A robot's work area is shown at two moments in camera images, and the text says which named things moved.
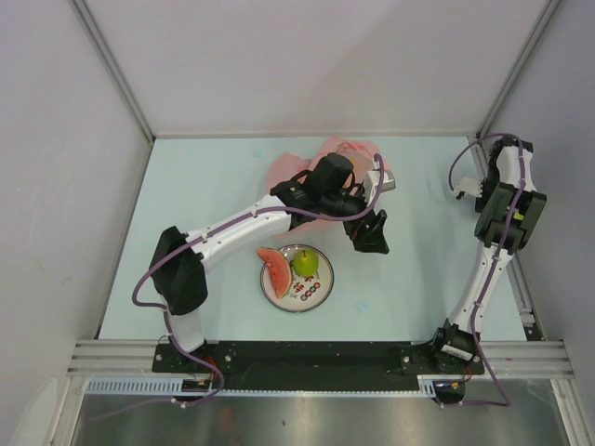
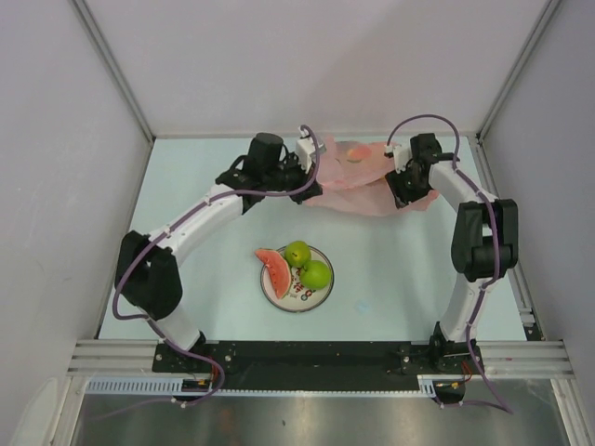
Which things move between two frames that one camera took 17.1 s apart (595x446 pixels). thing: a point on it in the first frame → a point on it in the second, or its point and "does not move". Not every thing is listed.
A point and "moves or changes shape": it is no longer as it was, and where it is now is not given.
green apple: [305, 264] → [297, 254]
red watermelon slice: [279, 268] does not move
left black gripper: [370, 238] → [303, 178]
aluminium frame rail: [135, 360] does not move
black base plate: [310, 359] does not move
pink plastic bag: [284, 167] moves or changes shape
